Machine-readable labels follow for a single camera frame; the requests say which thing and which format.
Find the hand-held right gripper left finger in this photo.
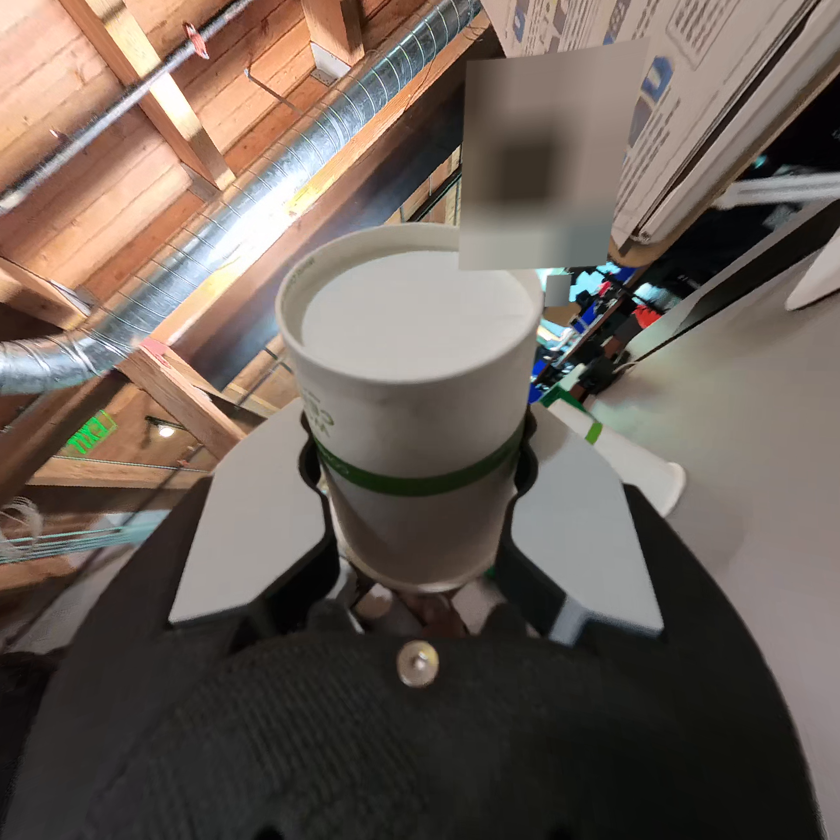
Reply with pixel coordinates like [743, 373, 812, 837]
[168, 410, 337, 631]

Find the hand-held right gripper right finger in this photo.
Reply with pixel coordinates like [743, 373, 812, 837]
[495, 406, 665, 647]

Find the white paper cup green band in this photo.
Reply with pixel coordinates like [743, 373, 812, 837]
[276, 224, 546, 593]
[548, 400, 686, 517]

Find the grey desk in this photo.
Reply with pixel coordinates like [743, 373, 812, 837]
[459, 200, 840, 840]

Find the person's left hand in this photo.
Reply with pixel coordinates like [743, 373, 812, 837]
[394, 586, 469, 637]

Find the green exit sign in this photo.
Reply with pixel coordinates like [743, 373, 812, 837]
[61, 409, 120, 458]

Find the printed instruction sheet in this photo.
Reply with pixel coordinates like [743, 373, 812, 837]
[486, 0, 823, 232]

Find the silver ventilation duct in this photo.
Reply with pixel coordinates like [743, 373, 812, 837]
[0, 0, 488, 396]

